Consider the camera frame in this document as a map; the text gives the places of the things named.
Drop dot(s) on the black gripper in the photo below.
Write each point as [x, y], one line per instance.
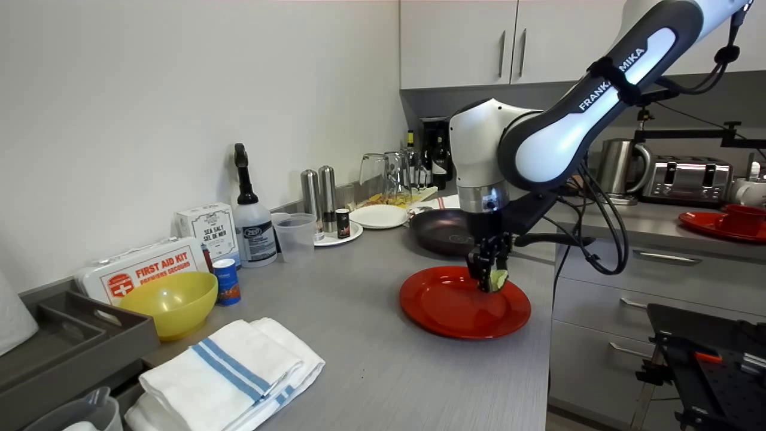
[490, 236]

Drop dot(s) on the small yellow sponge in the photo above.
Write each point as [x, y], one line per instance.
[499, 279]

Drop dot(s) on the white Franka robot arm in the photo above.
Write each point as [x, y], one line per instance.
[559, 134]

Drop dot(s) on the red dinner plate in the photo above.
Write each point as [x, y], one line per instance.
[445, 306]

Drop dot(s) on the large white plate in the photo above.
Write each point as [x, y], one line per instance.
[378, 215]

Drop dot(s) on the black frying pan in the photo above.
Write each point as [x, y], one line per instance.
[439, 231]

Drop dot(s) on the white towel red stripes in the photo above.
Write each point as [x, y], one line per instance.
[443, 201]

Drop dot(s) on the yellow patterned drying mat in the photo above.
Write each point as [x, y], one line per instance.
[399, 197]

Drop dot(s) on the white base cabinet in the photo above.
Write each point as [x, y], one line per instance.
[598, 342]

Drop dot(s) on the black coffee machine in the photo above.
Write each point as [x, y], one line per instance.
[437, 151]

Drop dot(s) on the small green bottle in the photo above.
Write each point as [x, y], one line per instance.
[411, 145]

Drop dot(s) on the small dark spice bottle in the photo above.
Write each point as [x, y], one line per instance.
[342, 226]

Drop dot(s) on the steel electric kettle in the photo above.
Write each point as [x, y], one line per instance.
[619, 168]

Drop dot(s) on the small white saucer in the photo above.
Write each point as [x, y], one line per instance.
[326, 238]

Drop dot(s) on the steel spice grinder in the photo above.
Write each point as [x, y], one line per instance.
[326, 195]
[310, 195]

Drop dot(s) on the clear plastic container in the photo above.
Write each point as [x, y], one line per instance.
[293, 231]

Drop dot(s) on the silver toaster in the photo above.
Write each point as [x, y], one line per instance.
[688, 182]

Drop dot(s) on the spray bottle black trigger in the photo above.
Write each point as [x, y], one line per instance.
[254, 231]

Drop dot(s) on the red dish set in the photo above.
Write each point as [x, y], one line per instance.
[726, 223]

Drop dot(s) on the black tripod stand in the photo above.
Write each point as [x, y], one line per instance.
[710, 375]

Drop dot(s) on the small blue can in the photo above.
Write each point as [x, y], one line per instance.
[229, 284]

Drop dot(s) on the white kitchen appliance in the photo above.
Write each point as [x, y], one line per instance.
[752, 187]

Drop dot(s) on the white printed box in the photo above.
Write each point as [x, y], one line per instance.
[207, 231]

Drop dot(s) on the white towel blue stripes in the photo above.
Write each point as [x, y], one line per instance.
[223, 375]

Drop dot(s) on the yellow plastic bowl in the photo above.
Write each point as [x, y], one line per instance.
[171, 302]

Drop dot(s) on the white first aid kit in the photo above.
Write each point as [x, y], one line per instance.
[139, 271]

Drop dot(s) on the grey plastic tray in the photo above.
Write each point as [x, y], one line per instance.
[72, 342]

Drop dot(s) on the white wall cabinet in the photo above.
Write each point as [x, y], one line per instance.
[479, 39]

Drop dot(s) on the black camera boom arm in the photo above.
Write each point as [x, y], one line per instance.
[710, 134]

